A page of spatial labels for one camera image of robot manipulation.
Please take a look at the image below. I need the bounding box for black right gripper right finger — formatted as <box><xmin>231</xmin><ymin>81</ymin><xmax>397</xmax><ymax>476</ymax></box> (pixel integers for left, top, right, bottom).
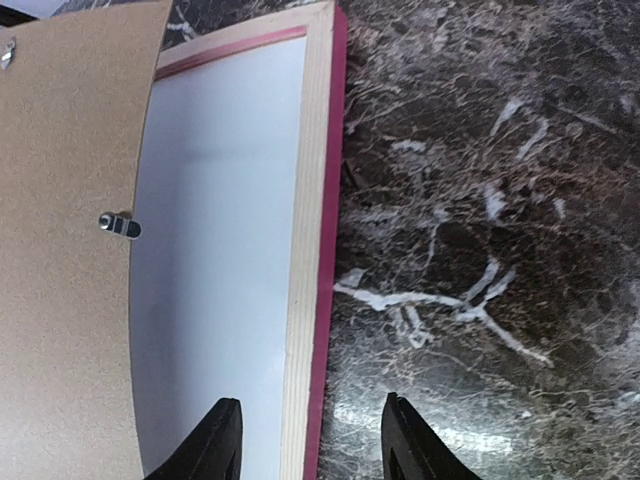
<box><xmin>381</xmin><ymin>392</ymin><xmax>480</xmax><ymax>480</ymax></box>

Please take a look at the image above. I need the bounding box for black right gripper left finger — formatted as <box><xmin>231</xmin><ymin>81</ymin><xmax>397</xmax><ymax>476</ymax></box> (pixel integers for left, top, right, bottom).
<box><xmin>148</xmin><ymin>398</ymin><xmax>243</xmax><ymax>480</ymax></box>

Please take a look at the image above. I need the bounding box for landscape photo print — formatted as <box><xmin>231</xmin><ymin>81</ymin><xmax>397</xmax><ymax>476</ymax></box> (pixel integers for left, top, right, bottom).
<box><xmin>131</xmin><ymin>38</ymin><xmax>306</xmax><ymax>479</ymax></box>

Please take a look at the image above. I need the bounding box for metal turn clip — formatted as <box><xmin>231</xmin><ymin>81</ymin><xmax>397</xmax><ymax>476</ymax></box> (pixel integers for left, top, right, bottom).
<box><xmin>98</xmin><ymin>212</ymin><xmax>142</xmax><ymax>240</ymax></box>

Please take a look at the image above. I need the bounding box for brown cardboard backing board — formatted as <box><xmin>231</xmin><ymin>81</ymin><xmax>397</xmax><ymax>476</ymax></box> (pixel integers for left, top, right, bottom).
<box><xmin>1</xmin><ymin>1</ymin><xmax>170</xmax><ymax>479</ymax></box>

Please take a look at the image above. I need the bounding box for light wooden picture frame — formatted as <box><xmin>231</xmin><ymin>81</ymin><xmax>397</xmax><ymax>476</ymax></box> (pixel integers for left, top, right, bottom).
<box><xmin>155</xmin><ymin>1</ymin><xmax>347</xmax><ymax>479</ymax></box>

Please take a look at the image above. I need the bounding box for metal hanger clip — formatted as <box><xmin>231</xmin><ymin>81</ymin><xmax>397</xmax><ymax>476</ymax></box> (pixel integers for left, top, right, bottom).
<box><xmin>0</xmin><ymin>37</ymin><xmax>17</xmax><ymax>70</ymax></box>

